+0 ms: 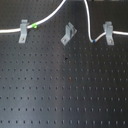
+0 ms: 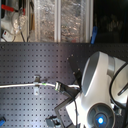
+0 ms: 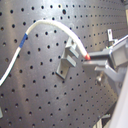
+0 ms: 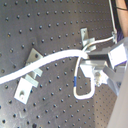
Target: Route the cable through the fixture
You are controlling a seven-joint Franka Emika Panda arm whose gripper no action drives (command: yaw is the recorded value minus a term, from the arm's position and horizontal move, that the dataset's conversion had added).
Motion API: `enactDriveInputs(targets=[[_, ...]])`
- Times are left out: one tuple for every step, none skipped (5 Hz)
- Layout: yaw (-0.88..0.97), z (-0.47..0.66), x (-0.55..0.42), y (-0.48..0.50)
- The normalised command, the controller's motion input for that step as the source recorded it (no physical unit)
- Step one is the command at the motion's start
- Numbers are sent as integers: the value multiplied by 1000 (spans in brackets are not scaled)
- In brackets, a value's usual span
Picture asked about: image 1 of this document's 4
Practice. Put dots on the middle grey cable clip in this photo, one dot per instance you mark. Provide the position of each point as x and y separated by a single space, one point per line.
70 31

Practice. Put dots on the grey cable clip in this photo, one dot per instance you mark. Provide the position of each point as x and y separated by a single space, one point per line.
70 31
108 29
23 32

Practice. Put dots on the right grey cable clip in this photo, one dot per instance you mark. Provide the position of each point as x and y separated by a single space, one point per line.
108 29

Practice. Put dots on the left grey cable clip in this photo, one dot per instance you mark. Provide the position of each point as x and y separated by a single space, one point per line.
23 32

